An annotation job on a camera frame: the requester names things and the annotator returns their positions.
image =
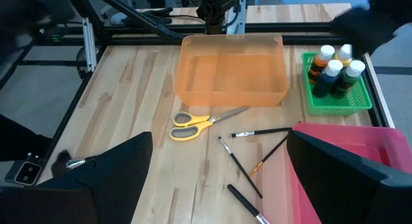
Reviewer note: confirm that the pink translucent plastic bin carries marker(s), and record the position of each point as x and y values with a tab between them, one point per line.
370	137

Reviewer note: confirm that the long slim black paint brush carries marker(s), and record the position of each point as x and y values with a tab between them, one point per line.
240	167

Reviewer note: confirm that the small black table-level camera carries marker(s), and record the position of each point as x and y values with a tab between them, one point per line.
27	173

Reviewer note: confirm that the green paint bottle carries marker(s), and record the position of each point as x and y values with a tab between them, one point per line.
342	85

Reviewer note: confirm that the wide fan paint brush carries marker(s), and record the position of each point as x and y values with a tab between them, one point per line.
75	163

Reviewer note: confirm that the black table frame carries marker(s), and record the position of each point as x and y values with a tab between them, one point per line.
289	27

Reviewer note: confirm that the blue paint bottle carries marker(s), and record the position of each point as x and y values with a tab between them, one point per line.
323	84

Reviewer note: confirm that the orange paint bottle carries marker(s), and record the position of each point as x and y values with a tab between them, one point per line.
317	68

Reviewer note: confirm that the green plastic basket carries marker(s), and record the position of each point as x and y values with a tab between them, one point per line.
331	108

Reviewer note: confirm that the black diagonal frame strut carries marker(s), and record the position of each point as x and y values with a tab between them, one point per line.
141	19

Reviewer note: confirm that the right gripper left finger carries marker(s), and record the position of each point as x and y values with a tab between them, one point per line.
106	192

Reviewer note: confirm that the black caster wheel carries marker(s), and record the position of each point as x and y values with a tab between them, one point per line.
80	61

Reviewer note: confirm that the orange translucent plastic bin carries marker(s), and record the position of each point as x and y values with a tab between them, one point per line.
231	79

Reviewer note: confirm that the silver aluminium frame post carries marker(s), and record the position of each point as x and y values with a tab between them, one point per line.
89	43

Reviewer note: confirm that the thin orange-tipped paint brush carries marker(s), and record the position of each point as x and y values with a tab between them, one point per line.
268	155

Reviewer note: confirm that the neighbouring wooden table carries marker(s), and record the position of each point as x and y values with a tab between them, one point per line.
289	13

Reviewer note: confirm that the silver metal mounting plate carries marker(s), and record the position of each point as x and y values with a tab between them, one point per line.
239	18

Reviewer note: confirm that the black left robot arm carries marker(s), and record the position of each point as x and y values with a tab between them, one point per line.
215	11

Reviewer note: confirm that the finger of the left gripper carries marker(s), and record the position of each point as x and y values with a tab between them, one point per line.
363	34

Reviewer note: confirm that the black paint brush silver ferrule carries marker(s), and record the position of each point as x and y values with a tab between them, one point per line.
270	131

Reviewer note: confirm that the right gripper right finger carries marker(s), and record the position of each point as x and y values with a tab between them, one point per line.
338	192

